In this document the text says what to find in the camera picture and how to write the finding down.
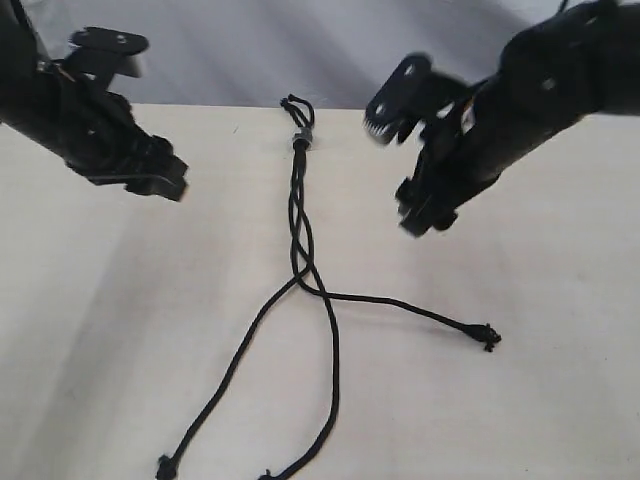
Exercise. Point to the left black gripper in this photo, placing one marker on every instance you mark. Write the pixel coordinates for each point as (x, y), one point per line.
(95, 134)

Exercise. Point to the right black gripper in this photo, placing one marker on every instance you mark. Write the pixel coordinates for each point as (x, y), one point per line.
(473, 133)

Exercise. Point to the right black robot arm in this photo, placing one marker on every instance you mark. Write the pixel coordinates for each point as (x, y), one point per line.
(603, 37)

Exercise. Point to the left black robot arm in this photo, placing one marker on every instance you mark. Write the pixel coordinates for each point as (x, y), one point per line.
(21, 48)

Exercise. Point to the grey backdrop cloth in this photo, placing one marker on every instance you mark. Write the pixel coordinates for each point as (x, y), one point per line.
(250, 53)

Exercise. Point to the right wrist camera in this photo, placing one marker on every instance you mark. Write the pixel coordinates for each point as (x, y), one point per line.
(400, 100)

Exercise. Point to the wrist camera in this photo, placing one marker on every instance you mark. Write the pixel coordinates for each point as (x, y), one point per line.
(103, 53)
(400, 100)

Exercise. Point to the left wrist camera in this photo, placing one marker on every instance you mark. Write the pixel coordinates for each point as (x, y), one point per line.
(103, 53)

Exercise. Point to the silver metal ferrule collar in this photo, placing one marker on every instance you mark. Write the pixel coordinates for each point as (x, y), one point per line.
(302, 140)

